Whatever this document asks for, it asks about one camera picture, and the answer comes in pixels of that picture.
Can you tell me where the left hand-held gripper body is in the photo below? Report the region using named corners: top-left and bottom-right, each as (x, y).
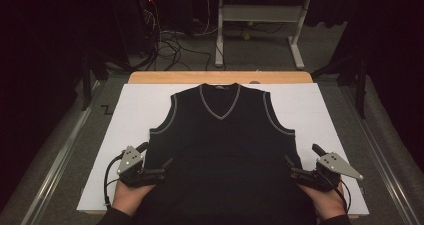
top-left (116, 141), bottom-right (167, 188)

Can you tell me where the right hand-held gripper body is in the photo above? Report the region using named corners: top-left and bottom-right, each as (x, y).
top-left (289, 143), bottom-right (364, 193)

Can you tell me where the navy knit vest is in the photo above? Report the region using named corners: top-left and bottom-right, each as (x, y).
top-left (134, 82), bottom-right (318, 225)

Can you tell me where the person's left hand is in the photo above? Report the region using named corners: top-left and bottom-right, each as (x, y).
top-left (111, 180), bottom-right (157, 218)

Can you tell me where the person's right hand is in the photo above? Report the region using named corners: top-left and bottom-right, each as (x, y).
top-left (298, 182), bottom-right (348, 221)

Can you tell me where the white board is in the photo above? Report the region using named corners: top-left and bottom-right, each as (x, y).
top-left (76, 82), bottom-right (370, 217)

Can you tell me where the black metal stand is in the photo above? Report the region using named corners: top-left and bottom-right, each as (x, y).
top-left (311, 48), bottom-right (368, 120)
top-left (80, 48), bottom-right (111, 112)

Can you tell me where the dark curtain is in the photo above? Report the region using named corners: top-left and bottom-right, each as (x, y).
top-left (0, 0), bottom-right (86, 206)
top-left (348, 0), bottom-right (424, 174)

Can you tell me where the dark equipment rack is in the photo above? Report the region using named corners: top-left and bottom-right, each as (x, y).
top-left (112, 0), bottom-right (158, 57)

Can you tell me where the left hand-held gripper cable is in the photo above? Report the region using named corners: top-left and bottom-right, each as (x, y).
top-left (103, 153), bottom-right (126, 209)

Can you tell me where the hand-held gripper cable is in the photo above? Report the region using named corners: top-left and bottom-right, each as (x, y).
top-left (103, 153), bottom-right (126, 209)
top-left (328, 174), bottom-right (353, 216)

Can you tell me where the right hand-held gripper cable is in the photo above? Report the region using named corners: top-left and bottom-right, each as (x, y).
top-left (328, 174), bottom-right (353, 216)

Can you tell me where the aluminium rail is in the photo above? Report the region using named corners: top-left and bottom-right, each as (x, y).
top-left (19, 79), bottom-right (101, 225)
top-left (339, 84), bottom-right (422, 225)

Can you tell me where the tangle of black cables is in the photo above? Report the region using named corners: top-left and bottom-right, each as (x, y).
top-left (143, 0), bottom-right (214, 72)

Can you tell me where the white metal frame stand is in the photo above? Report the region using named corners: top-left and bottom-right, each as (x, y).
top-left (214, 0), bottom-right (312, 70)

